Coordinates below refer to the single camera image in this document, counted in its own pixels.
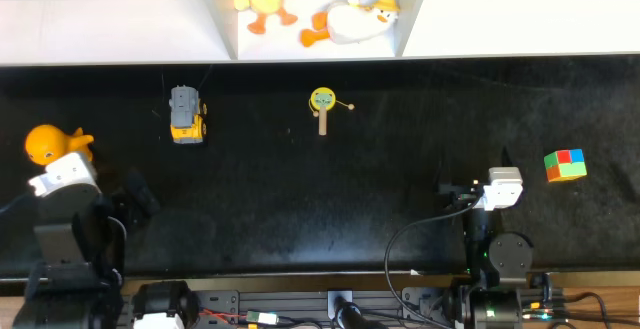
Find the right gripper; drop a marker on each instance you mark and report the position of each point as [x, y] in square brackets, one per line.
[457, 193]

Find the many-coloured puzzle cube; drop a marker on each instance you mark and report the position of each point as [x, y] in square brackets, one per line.
[565, 165]

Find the yellow rattle drum toy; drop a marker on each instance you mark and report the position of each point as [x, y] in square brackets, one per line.
[323, 100]

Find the grey and yellow toy truck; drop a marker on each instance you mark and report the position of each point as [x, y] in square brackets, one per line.
[186, 114]

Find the orange dinosaur figure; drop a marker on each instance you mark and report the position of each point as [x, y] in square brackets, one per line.
[47, 143]

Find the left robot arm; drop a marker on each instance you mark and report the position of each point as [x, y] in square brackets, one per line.
[65, 229]

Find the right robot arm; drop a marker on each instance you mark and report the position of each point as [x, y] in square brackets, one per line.
[507, 256]

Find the white plush duck yellow hat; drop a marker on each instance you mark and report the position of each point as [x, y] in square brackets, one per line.
[357, 21]

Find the white shelf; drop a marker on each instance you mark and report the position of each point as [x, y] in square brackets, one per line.
[100, 29]

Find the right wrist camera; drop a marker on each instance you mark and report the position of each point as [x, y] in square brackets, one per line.
[504, 189]

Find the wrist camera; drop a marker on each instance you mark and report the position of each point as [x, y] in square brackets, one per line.
[504, 189]
[65, 174]

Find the mounting rail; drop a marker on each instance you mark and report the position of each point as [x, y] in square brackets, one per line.
[300, 309]

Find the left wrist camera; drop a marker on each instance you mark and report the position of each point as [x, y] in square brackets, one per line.
[65, 174]

